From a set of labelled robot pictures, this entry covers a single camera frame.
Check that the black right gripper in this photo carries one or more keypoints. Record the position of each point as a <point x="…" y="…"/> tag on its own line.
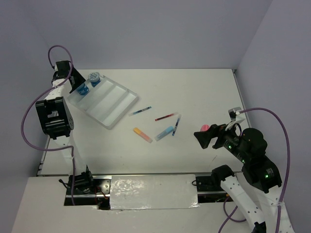
<point x="203" y="137"/>

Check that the silver foil cover plate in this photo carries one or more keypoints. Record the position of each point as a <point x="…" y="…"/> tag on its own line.
<point x="152" y="192"/>

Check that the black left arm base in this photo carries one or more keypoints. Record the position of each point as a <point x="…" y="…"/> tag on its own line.
<point x="87" y="190"/>

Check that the orange highlighter marker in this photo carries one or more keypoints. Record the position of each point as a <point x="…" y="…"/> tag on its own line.
<point x="142" y="135"/>

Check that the dark blue gel pen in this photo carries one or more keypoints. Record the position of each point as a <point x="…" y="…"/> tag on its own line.
<point x="176" y="125"/>

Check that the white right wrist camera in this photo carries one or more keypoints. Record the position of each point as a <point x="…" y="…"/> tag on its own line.
<point x="236" y="117"/>

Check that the pink capped bottle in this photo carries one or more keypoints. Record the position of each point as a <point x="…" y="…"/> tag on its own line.
<point x="204" y="128"/>

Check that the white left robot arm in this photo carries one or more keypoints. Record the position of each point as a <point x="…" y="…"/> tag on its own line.
<point x="55" y="118"/>

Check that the blue ink refill pen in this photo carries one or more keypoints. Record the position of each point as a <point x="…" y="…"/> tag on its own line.
<point x="139" y="111"/>

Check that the red ink refill pen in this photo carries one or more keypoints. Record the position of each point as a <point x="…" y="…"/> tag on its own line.
<point x="166" y="116"/>

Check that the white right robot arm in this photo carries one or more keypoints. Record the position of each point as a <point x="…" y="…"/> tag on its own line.
<point x="259" y="171"/>

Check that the blue slime jar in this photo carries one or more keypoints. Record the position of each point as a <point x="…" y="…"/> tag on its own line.
<point x="94" y="78"/>
<point x="83" y="89"/>

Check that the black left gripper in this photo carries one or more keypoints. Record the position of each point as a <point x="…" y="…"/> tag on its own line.
<point x="79" y="79"/>

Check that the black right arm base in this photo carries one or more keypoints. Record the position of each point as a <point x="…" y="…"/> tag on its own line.
<point x="207" y="190"/>

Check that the blue highlighter marker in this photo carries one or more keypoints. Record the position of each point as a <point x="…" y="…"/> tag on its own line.
<point x="164" y="133"/>

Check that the white compartment tray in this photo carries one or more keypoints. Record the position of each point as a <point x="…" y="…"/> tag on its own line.
<point x="105" y="103"/>

